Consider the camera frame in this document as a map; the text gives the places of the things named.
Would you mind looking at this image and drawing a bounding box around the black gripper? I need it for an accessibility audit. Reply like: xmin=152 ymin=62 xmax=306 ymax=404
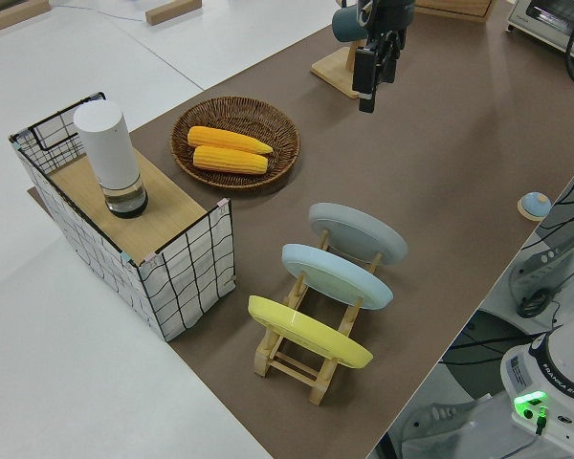
xmin=352 ymin=0 xmax=416 ymax=115

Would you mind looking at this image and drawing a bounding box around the gray plate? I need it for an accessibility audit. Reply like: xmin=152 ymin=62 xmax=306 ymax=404
xmin=308 ymin=202 xmax=408 ymax=267

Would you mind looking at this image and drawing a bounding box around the light blue plate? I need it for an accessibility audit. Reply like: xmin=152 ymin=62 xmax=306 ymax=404
xmin=280 ymin=243 xmax=395 ymax=312

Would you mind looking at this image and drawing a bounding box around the yellow plate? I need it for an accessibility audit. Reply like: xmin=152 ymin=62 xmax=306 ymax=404
xmin=247 ymin=295 xmax=375 ymax=369

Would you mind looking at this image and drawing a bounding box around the wooden plate rack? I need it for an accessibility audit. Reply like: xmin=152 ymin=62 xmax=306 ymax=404
xmin=254 ymin=228 xmax=385 ymax=406

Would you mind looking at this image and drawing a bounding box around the wooden mug tree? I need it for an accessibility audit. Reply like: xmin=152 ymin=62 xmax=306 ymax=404
xmin=310 ymin=39 xmax=365 ymax=100

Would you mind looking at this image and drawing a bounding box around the dark blue mug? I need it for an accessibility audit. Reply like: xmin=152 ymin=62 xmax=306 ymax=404
xmin=331 ymin=6 xmax=369 ymax=44

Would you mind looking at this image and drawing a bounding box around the brown table mat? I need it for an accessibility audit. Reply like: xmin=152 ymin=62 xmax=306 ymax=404
xmin=26 ymin=0 xmax=574 ymax=459

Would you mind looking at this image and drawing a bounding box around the brown wicker basket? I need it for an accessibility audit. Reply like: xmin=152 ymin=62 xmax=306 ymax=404
xmin=170 ymin=96 xmax=302 ymax=193

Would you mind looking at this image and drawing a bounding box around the yellow corn cob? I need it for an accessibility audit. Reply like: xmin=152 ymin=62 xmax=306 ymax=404
xmin=187 ymin=124 xmax=275 ymax=156
xmin=191 ymin=144 xmax=270 ymax=176

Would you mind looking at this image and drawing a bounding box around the white toaster oven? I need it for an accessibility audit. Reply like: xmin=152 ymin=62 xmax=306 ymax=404
xmin=503 ymin=0 xmax=574 ymax=39

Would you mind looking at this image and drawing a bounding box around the blue call bell wooden base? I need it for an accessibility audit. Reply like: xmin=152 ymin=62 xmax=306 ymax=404
xmin=516 ymin=190 xmax=552 ymax=222

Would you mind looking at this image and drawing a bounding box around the light wooden block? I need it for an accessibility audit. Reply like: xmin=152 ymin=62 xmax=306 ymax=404
xmin=144 ymin=0 xmax=198 ymax=26
xmin=0 ymin=0 xmax=55 ymax=34

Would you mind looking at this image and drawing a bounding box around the wire basket shelf wooden top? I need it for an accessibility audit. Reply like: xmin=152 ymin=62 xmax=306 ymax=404
xmin=8 ymin=91 xmax=236 ymax=343

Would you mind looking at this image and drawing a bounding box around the coiled black cable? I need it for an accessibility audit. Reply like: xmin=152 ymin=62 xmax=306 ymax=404
xmin=515 ymin=285 xmax=558 ymax=319

